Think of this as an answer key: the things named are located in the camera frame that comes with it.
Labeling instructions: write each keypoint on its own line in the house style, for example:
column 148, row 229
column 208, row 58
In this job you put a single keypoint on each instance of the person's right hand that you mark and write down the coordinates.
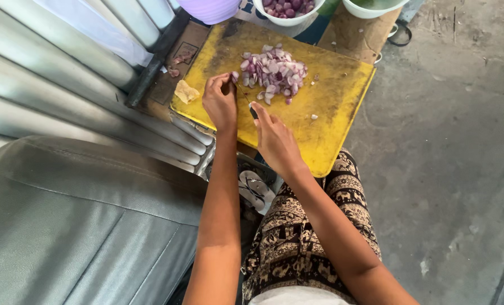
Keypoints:
column 275, row 142

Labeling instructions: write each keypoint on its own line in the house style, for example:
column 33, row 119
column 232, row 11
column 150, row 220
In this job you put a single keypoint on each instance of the lilac plastic bowl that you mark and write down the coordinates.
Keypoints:
column 209, row 9

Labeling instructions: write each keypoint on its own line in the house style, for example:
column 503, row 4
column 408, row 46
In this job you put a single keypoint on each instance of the yellow plastic cutting board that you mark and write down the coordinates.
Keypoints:
column 286, row 91

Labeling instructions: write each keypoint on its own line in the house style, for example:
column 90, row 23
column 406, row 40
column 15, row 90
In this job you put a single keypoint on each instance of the white bowl with greens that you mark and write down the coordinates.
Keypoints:
column 372, row 6

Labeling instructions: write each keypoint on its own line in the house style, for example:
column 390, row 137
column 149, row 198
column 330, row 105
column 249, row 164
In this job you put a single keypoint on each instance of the person's white shirt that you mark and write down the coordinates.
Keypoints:
column 298, row 296

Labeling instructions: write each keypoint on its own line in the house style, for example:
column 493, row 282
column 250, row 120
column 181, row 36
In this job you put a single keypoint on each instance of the clear plastic sheet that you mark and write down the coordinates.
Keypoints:
column 95, row 29

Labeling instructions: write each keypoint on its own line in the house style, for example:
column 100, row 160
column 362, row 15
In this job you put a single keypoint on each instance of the grey leather seat cushion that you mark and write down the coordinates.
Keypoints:
column 82, row 224

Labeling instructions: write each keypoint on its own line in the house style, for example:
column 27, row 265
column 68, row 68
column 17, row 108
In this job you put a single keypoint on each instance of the white bowl of peeled shallots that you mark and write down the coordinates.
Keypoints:
column 288, row 10

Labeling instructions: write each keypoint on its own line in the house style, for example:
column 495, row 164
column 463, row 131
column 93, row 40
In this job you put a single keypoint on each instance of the purple shallot piece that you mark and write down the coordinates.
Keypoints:
column 234, row 76

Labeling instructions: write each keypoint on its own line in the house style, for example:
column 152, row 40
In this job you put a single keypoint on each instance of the pale shallot skin scrap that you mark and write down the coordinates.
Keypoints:
column 186, row 91

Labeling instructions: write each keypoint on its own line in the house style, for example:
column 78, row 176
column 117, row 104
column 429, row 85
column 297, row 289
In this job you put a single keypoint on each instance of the black metal bar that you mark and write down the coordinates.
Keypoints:
column 156, row 59

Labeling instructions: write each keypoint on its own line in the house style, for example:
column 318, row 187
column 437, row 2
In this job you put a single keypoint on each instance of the corrugated metal sheet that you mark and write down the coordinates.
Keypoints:
column 65, row 76

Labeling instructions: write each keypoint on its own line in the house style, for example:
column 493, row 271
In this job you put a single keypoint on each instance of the brown cardboard sheet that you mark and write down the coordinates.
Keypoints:
column 358, row 36

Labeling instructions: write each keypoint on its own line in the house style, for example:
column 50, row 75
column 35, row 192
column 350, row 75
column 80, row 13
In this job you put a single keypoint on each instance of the grey flip-flop sandal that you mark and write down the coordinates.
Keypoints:
column 254, row 188

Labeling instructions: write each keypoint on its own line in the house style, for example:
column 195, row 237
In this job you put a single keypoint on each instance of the person's left hand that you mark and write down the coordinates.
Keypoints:
column 220, row 104

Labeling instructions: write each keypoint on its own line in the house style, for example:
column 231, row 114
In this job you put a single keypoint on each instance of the person's patterned elephant trousers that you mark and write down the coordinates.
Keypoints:
column 307, row 237

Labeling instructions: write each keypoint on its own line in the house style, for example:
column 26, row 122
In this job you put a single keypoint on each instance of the pile of sliced purple shallots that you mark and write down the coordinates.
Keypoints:
column 274, row 73

